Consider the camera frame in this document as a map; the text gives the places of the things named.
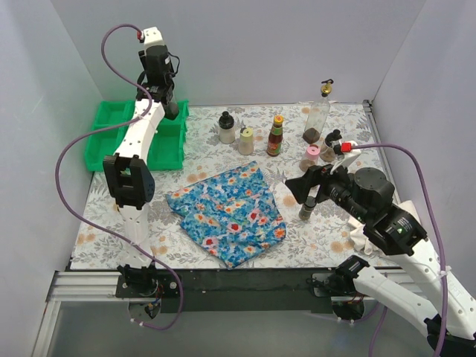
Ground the small black-cap pepper jar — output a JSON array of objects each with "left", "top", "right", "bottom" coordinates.
[{"left": 298, "top": 196, "right": 316, "bottom": 221}]

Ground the pink-cap spice shaker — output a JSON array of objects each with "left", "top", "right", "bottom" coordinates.
[{"left": 299, "top": 144, "right": 320, "bottom": 173}]

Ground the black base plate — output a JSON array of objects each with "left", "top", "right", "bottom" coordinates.
[{"left": 115, "top": 266, "right": 367, "bottom": 315}]

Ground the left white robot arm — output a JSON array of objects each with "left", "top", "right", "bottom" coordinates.
[{"left": 103, "top": 27, "right": 179, "bottom": 298}]

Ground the black-cap white powder shaker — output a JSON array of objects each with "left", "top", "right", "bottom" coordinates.
[{"left": 219, "top": 111, "right": 235, "bottom": 144}]

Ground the green plastic compartment bin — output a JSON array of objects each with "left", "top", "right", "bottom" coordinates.
[{"left": 84, "top": 100, "right": 189, "bottom": 172}]

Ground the black-cap glass spice jar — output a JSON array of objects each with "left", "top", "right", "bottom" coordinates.
[{"left": 320, "top": 129, "right": 342, "bottom": 162}]

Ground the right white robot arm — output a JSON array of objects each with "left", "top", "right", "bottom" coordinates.
[{"left": 285, "top": 165, "right": 475, "bottom": 356}]

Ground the yellow-cap spice shaker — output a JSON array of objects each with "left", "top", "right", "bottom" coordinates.
[{"left": 238, "top": 127, "right": 254, "bottom": 155}]

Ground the red sauce bottle right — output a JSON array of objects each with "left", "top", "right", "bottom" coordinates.
[{"left": 266, "top": 115, "right": 283, "bottom": 157}]

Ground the blue floral cloth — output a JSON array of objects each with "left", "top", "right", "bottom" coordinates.
[{"left": 167, "top": 161, "right": 286, "bottom": 269}]

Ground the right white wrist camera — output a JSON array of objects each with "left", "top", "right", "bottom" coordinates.
[{"left": 330, "top": 141, "right": 361, "bottom": 174}]

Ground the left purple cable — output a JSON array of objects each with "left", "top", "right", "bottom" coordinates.
[{"left": 54, "top": 23, "right": 185, "bottom": 330}]

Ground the white crumpled cloth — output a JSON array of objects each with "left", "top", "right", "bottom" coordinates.
[{"left": 347, "top": 200, "right": 421, "bottom": 257}]

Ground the tall oil bottle right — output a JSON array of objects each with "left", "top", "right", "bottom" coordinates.
[{"left": 303, "top": 79, "right": 334, "bottom": 144}]

